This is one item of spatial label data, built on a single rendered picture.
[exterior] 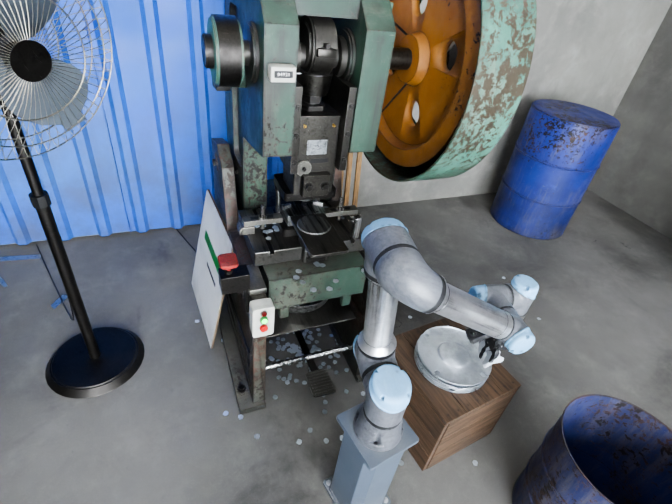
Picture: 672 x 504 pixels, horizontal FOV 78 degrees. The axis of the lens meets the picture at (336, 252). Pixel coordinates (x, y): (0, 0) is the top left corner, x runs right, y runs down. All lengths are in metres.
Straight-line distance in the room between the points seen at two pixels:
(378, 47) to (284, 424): 1.45
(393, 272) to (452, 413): 0.81
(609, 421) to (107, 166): 2.65
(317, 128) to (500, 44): 0.57
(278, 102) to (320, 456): 1.31
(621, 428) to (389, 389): 0.97
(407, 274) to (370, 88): 0.68
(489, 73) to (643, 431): 1.31
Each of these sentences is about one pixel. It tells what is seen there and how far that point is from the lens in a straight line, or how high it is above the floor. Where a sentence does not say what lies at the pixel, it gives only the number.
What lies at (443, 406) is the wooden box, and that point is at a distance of 1.61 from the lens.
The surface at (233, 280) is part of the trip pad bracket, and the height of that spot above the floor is 0.69.
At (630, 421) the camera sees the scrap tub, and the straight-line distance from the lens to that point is 1.86.
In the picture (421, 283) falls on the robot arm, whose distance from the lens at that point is 0.91.
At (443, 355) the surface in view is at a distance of 1.70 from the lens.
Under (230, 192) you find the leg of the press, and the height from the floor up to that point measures 0.74.
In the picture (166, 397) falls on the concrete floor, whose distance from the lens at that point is 1.99.
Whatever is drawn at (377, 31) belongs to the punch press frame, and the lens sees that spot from 1.34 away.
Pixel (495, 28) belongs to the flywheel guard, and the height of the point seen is 1.49.
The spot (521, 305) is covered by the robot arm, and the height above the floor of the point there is 0.85.
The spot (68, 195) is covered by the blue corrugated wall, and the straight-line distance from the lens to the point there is 2.80.
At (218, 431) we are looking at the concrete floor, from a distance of 1.87.
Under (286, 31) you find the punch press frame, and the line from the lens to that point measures 1.24.
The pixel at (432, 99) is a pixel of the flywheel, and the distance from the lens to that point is 1.49.
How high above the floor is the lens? 1.61
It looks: 36 degrees down
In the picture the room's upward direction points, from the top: 8 degrees clockwise
